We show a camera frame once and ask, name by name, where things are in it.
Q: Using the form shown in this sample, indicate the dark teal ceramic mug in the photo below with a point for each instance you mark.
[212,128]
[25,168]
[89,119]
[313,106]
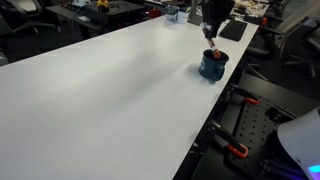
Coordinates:
[213,68]

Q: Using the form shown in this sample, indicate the black notebook on table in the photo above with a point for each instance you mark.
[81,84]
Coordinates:
[234,30]

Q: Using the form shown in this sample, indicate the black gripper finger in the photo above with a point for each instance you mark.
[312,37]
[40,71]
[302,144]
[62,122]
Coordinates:
[207,30]
[215,30]

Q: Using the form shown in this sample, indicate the grey green background mug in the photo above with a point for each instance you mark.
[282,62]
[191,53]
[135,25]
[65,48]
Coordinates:
[170,11]

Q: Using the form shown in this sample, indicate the black office chair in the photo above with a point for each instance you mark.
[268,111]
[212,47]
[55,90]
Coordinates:
[25,9]

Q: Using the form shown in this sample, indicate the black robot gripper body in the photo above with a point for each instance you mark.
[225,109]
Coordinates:
[215,12]

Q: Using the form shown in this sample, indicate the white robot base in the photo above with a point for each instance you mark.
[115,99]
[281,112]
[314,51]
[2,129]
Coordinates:
[300,138]

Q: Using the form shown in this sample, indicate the dark background desk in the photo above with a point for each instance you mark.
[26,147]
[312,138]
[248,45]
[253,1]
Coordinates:
[88,15]

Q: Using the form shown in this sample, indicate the black perforated mounting board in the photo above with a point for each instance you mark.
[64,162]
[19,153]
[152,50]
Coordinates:
[256,126]

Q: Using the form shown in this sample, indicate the orange and white marker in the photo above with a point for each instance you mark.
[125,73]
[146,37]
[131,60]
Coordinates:
[214,48]

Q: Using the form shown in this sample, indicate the yellow toy on desk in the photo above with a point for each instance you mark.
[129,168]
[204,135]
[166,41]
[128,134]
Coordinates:
[103,5]

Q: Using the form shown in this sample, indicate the black orange clamp near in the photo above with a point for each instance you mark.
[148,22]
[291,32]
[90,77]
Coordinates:
[234,146]

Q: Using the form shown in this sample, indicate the white mug in background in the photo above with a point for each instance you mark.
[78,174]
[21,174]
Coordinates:
[181,17]

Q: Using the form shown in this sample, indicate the black orange clamp far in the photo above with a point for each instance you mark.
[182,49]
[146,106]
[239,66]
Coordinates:
[248,96]

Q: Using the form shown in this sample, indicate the black orange clamp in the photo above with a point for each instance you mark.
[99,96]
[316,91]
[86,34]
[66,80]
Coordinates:
[248,96]
[234,146]

